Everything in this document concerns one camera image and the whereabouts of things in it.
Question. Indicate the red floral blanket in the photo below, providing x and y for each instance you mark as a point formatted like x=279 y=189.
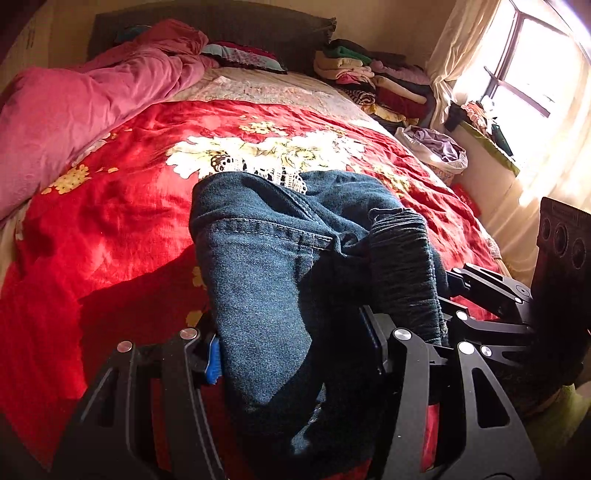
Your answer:
x=115 y=230

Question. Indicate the cream curtain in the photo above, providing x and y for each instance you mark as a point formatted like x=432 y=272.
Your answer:
x=540 y=175
x=461 y=50

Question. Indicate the cream wardrobe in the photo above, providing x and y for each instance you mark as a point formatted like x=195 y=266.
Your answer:
x=46 y=41

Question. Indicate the window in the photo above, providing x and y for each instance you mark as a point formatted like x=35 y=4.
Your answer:
x=531 y=60

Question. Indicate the floral pillow with teal edge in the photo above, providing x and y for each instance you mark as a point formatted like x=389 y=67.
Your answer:
x=251 y=62

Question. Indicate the blue denim pants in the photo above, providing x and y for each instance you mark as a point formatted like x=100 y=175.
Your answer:
x=277 y=277

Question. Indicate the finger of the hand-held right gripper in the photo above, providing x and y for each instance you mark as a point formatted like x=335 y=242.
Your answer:
x=501 y=293
x=496 y=339

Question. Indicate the maroon pillow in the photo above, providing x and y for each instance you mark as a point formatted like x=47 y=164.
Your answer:
x=249 y=48

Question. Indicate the pale green cloth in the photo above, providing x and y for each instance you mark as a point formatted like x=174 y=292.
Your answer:
x=561 y=424

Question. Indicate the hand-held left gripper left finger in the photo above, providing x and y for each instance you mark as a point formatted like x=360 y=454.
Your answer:
x=212 y=364

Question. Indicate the pink duvet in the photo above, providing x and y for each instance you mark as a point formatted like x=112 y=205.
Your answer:
x=69 y=101

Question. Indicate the pile of folded clothes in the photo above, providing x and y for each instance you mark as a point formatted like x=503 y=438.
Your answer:
x=378 y=83

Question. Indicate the teal cloth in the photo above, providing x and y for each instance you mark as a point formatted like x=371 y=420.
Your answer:
x=131 y=34

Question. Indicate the pale patterned bed sheet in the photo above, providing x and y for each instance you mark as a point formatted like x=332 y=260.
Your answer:
x=277 y=91

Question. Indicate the purple cloth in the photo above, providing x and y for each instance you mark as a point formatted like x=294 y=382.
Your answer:
x=436 y=145

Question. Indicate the dark grey headboard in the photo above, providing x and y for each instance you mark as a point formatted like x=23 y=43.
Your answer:
x=231 y=23

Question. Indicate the white plastic bag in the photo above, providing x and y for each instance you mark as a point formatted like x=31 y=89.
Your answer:
x=418 y=152

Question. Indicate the red packet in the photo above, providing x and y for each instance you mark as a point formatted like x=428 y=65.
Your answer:
x=466 y=198

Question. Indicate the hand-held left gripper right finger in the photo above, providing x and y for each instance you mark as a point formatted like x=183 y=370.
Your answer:
x=379 y=339

